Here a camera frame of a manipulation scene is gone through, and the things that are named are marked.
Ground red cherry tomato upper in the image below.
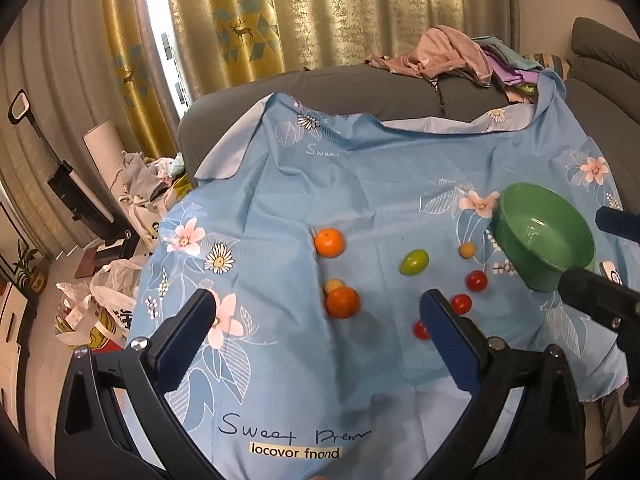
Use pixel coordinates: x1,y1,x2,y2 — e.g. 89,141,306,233
465,270,488,292

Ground pile of clothes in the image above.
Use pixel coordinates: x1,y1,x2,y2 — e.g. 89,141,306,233
366,25,570,104

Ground small yellow fruit by tangerine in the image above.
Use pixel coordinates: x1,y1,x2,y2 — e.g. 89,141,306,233
324,278,345,295

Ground green plastic bowl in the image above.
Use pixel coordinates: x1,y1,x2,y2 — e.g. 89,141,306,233
490,182,596,292

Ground upper orange tangerine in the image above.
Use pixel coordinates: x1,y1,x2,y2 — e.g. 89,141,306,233
314,228,346,258

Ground lower orange tangerine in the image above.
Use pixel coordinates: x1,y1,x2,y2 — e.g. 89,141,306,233
326,286,360,318

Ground gold patterned curtain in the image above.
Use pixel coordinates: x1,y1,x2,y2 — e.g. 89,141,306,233
102,0,520,156

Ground potted plant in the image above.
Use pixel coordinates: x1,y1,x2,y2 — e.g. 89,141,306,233
14,240,48,296

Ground red cherry tomato middle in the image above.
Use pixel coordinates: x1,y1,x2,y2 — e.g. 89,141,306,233
450,294,473,315

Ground clothes heap on floor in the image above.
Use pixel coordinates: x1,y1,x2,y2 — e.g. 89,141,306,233
115,152,192,248

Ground red cherry tomato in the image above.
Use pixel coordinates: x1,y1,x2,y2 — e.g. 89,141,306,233
450,294,473,315
465,270,488,292
412,320,430,340

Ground orange tangerine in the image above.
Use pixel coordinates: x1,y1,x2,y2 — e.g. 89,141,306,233
314,228,346,258
326,286,360,318

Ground small tan fruit near bowl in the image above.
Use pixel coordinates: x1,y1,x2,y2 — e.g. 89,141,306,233
458,242,476,259

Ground grey sofa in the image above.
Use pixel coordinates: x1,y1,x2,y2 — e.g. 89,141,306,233
178,18,639,211

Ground red cherry tomato lower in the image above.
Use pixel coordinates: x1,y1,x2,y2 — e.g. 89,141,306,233
412,320,430,340

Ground green mango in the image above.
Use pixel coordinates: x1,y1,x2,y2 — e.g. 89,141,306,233
399,248,430,276

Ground white panel board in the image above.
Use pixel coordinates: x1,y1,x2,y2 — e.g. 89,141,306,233
84,119,125,200

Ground white plastic bags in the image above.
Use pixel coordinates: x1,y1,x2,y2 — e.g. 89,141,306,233
54,255,148,352

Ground blue floral cloth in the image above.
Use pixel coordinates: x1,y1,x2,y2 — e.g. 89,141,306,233
130,72,627,479

